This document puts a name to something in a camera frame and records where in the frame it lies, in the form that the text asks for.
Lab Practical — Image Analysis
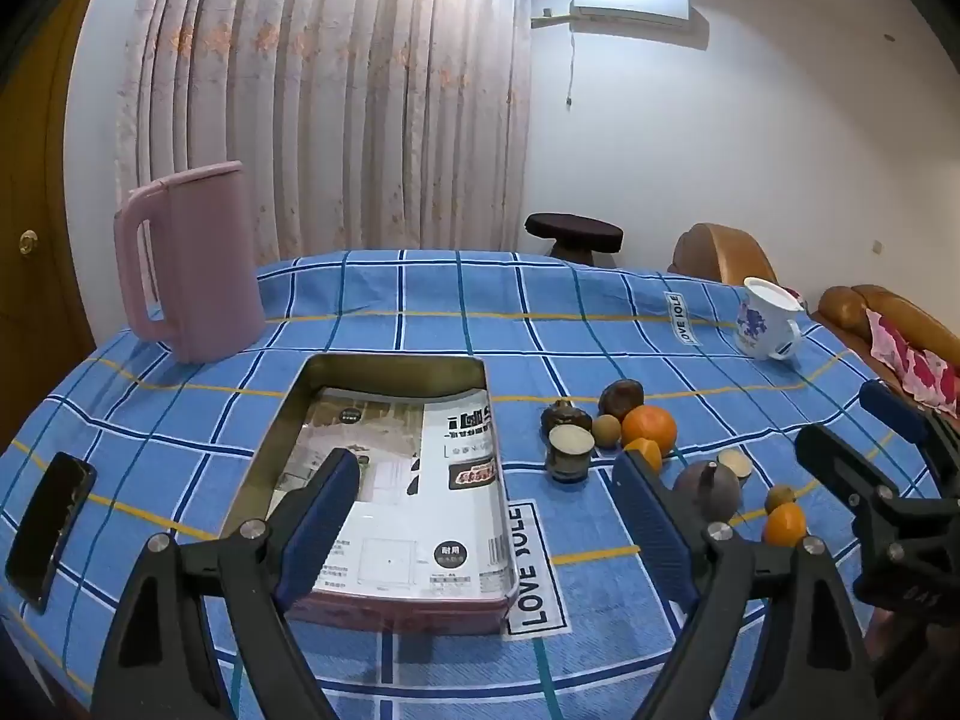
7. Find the pink floral cushion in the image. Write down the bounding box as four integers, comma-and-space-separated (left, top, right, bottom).
866, 307, 960, 417

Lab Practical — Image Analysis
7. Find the pink plastic pitcher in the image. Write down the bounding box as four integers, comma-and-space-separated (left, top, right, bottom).
112, 160, 265, 365

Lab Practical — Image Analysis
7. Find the large orange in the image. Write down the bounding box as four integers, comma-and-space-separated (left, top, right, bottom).
622, 405, 678, 458

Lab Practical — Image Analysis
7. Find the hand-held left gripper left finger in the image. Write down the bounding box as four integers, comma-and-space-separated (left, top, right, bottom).
90, 448, 362, 720

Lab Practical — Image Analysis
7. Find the white blue printed mug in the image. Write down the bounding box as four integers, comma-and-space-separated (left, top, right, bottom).
735, 277, 807, 362

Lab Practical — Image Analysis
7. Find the black smartphone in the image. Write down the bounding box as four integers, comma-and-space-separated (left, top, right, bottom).
4, 452, 98, 614

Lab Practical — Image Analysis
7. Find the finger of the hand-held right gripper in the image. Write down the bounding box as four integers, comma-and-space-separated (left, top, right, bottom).
860, 380, 960, 500
795, 425, 901, 533

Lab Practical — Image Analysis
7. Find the brown leather sofa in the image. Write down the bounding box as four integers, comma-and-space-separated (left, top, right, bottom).
817, 285, 960, 391

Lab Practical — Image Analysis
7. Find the purple passion fruit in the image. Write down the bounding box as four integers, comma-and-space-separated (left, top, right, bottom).
673, 461, 741, 526

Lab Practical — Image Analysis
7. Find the dark round stool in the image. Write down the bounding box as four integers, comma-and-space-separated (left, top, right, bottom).
523, 212, 625, 267

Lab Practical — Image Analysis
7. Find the printed paper liner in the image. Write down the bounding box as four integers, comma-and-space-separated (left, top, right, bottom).
274, 386, 515, 601

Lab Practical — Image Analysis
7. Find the blue checkered tablecloth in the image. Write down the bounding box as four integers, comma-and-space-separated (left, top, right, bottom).
0, 249, 960, 720

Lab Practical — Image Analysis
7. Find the brown wooden door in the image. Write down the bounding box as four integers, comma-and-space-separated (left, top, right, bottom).
0, 0, 98, 451

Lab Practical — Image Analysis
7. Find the pink metal tin box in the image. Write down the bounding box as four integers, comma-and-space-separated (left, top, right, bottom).
217, 351, 518, 637

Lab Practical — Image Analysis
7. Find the white air conditioner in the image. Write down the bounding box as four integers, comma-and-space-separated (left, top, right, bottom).
570, 0, 691, 35

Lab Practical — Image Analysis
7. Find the small orange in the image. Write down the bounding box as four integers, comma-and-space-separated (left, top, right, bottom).
763, 502, 808, 547
625, 437, 664, 473

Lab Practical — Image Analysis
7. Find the pale floral curtain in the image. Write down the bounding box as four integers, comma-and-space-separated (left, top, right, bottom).
112, 0, 537, 271

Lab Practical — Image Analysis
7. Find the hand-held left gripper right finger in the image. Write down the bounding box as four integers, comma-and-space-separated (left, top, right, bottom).
611, 448, 878, 720

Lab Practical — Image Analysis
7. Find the brown passion fruit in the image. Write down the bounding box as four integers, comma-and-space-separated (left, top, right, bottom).
598, 379, 644, 422

